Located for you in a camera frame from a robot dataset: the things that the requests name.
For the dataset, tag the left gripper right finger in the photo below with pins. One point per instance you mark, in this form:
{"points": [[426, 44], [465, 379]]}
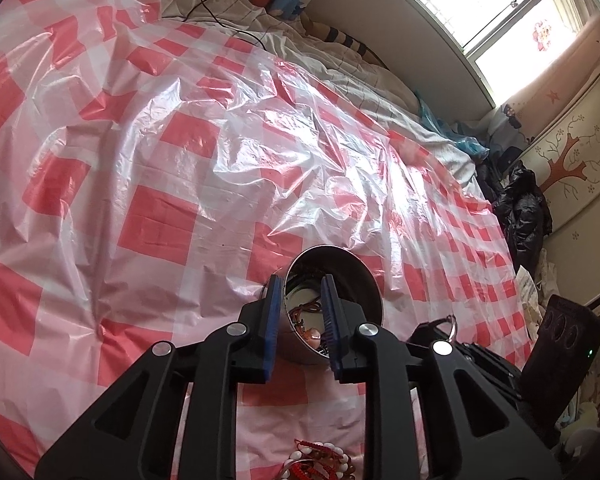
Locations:
{"points": [[361, 352]]}

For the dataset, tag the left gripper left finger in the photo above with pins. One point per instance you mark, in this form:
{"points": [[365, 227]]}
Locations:
{"points": [[172, 413]]}

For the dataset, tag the round metal tin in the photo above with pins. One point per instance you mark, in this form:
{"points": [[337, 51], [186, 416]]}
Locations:
{"points": [[301, 325]]}

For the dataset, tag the black jacket pile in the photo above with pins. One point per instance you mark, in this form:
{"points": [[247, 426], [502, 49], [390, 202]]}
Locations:
{"points": [[521, 209]]}

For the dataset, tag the tree pattern wardrobe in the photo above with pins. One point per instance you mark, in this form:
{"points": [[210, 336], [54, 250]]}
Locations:
{"points": [[566, 162]]}

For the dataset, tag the red white checkered plastic sheet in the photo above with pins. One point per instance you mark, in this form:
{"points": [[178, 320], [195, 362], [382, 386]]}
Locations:
{"points": [[153, 175]]}

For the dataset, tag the window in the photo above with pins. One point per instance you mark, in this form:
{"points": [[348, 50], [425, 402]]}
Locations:
{"points": [[509, 42]]}

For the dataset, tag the striped cloth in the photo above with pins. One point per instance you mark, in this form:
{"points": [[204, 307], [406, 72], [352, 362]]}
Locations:
{"points": [[333, 35]]}

